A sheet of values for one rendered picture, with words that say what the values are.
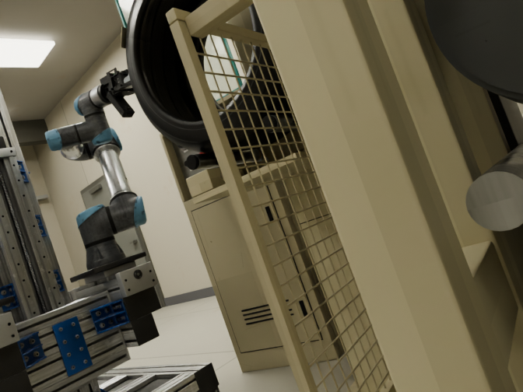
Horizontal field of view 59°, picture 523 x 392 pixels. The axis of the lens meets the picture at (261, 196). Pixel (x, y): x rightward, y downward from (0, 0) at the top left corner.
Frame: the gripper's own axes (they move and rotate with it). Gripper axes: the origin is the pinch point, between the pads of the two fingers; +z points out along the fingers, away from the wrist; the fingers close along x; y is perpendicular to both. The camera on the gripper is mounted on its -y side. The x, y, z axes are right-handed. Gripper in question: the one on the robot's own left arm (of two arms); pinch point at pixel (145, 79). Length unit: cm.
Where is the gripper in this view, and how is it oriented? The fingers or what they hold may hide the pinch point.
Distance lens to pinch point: 162.6
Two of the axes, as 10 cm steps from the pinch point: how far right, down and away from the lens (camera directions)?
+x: 5.4, -1.3, 8.3
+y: -2.5, -9.7, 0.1
